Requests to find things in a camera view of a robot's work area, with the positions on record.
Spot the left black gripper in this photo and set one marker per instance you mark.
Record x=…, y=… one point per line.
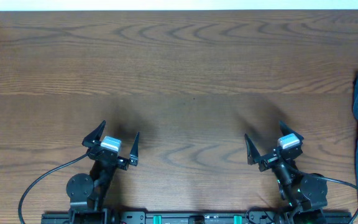
x=105, y=154

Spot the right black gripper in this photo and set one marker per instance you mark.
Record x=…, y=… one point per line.
x=254, y=157

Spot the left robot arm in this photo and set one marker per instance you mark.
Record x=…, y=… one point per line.
x=87, y=192

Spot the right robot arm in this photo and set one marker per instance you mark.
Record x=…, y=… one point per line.
x=305, y=193

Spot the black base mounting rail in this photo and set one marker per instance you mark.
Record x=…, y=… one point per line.
x=248, y=217

